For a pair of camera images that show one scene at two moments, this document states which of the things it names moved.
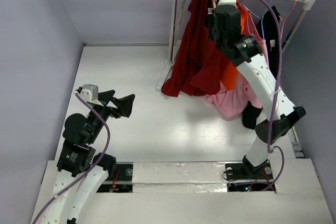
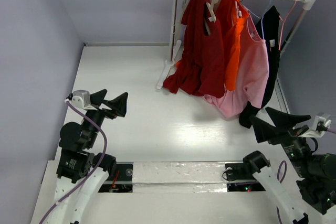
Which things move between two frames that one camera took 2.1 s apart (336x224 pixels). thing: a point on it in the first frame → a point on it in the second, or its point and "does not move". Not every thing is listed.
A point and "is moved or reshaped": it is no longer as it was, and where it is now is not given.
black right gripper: x=214 y=31 → x=284 y=133
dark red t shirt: x=200 y=67 is moved or reshaped
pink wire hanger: x=283 y=21 does not move
